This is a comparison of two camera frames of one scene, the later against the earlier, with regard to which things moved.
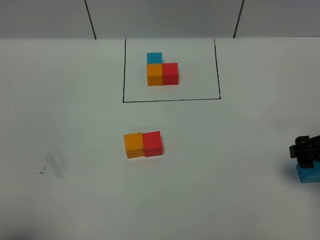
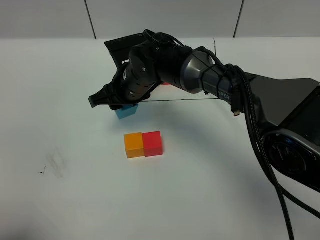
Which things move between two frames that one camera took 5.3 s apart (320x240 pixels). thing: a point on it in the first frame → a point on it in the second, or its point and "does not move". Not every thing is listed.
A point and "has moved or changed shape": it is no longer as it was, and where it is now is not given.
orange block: (134, 146) does not move
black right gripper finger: (305, 155) → (107, 95)
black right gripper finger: (305, 141) → (119, 106)
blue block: (310, 175) has moved or changed shape
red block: (152, 144) does not move
